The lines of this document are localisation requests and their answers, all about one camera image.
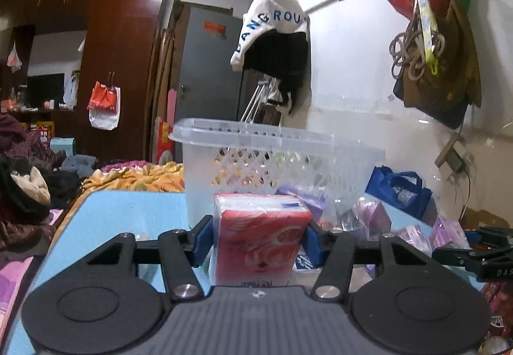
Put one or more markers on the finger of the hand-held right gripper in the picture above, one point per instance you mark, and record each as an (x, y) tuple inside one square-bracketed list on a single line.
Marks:
[(475, 237), (457, 255)]

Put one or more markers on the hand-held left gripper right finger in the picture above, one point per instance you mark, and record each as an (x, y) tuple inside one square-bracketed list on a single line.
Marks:
[(312, 247)]

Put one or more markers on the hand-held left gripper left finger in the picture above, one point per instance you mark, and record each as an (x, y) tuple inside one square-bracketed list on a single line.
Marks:
[(202, 241)]

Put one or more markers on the red tissue pack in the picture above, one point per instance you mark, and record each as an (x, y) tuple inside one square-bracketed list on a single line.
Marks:
[(256, 243)]

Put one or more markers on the clear plastic basket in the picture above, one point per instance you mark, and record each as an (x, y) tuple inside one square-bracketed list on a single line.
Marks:
[(256, 154)]

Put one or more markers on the purple packet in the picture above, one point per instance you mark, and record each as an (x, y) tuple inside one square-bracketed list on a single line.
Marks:
[(449, 233), (300, 198), (412, 239), (374, 217)]

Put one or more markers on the blue tote bag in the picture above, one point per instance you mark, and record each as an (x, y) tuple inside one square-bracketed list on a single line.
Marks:
[(394, 189)]

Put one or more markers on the orange patterned blanket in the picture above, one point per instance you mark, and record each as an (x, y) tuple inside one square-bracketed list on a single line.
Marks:
[(136, 176)]

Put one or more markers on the red and yellow bag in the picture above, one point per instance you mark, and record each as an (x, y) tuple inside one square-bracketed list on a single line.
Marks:
[(164, 142)]

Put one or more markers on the pink roll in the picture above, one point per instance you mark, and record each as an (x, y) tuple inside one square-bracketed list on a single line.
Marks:
[(172, 108)]

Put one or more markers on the metal crutches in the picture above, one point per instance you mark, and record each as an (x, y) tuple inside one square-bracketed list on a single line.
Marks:
[(258, 98)]

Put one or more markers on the red and white plastic bag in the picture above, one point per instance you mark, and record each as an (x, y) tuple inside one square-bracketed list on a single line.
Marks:
[(103, 106)]

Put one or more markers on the brown hanging bag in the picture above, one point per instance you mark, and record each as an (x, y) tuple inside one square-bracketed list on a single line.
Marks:
[(453, 66)]

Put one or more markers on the grey door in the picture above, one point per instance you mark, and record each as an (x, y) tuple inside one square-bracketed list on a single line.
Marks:
[(208, 66)]

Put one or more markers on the pile of dark clothes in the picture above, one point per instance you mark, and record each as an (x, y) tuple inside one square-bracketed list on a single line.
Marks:
[(28, 178)]

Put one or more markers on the brown wooden wardrobe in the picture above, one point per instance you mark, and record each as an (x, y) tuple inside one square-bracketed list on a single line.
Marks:
[(116, 58)]

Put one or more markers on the black and white hanging garment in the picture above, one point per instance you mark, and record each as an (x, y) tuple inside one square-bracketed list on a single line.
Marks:
[(276, 46)]

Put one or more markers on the black television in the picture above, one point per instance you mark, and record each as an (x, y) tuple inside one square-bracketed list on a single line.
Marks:
[(46, 90)]

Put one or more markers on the white hanging plastic bag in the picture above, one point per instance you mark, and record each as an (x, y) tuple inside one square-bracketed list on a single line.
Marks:
[(14, 58)]

